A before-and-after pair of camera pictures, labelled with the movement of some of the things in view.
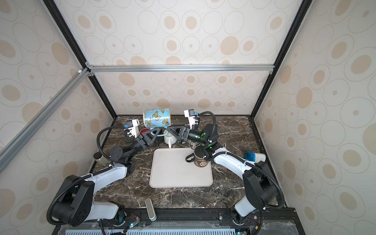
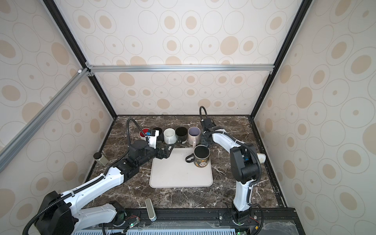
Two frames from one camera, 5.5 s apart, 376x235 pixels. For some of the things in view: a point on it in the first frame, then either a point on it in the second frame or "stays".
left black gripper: [142, 142] -> [166, 154]
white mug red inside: [144, 131] stays
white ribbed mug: [170, 139] stays
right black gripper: [178, 128] -> [203, 138]
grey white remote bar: [150, 210] stays
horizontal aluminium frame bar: [144, 69] stays
